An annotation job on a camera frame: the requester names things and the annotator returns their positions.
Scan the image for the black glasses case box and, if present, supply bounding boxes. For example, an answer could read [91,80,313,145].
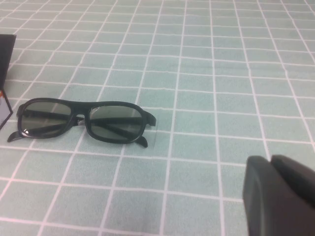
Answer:
[0,34,17,131]

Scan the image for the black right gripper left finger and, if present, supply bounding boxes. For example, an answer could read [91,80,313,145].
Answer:
[242,155,315,236]

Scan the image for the black frame glasses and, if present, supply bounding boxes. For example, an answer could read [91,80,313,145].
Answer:
[6,97,157,149]

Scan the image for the green white checkered tablecloth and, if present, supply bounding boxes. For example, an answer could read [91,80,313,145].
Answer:
[0,0,315,236]

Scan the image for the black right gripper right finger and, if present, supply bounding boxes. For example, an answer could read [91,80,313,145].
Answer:
[270,154,315,204]

